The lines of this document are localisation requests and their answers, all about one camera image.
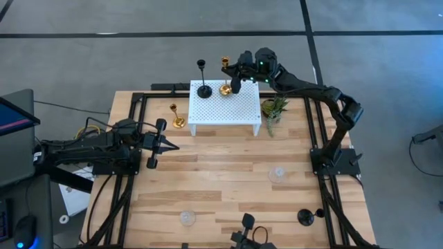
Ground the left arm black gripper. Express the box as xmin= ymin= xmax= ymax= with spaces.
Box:
xmin=142 ymin=118 xmax=180 ymax=169

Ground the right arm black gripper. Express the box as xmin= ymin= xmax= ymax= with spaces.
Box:
xmin=221 ymin=50 xmax=257 ymax=95

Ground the tall gold candlestick holder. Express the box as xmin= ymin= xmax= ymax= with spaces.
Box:
xmin=219 ymin=56 xmax=233 ymax=97

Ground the short gold candlestick holder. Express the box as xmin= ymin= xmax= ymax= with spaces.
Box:
xmin=169 ymin=103 xmax=187 ymax=129

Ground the tall black candlestick holder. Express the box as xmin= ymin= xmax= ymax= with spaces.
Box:
xmin=196 ymin=59 xmax=213 ymax=99

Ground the clear glass candlestick holder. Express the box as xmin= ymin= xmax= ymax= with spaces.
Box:
xmin=268 ymin=165 xmax=287 ymax=184
xmin=179 ymin=210 xmax=197 ymax=228

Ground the short black candlestick holder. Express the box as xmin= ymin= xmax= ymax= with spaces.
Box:
xmin=297 ymin=207 xmax=325 ymax=228

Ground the white perforated metal shelf riser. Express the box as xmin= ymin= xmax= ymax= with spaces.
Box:
xmin=188 ymin=80 xmax=262 ymax=138

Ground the small potted green plant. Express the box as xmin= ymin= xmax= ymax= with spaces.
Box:
xmin=260 ymin=95 xmax=290 ymax=138

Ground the black power strip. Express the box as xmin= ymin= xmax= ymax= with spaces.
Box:
xmin=150 ymin=82 xmax=191 ymax=92

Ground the white paper sheet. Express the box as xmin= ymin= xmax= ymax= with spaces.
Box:
xmin=57 ymin=165 xmax=95 ymax=217

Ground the black teleoperation gripper device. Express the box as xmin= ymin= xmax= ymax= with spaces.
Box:
xmin=230 ymin=212 xmax=278 ymax=249

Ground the black side desk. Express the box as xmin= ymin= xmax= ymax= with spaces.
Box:
xmin=0 ymin=160 xmax=95 ymax=249

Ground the grey laptop with blue screen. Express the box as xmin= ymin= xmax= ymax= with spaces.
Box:
xmin=0 ymin=89 xmax=41 ymax=187

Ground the black computer mouse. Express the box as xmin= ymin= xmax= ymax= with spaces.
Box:
xmin=13 ymin=214 xmax=38 ymax=249

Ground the black aluminium table frame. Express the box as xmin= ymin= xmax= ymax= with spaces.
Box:
xmin=82 ymin=90 xmax=381 ymax=249

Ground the yellow cable bundle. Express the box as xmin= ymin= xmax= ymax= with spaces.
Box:
xmin=74 ymin=124 xmax=102 ymax=139

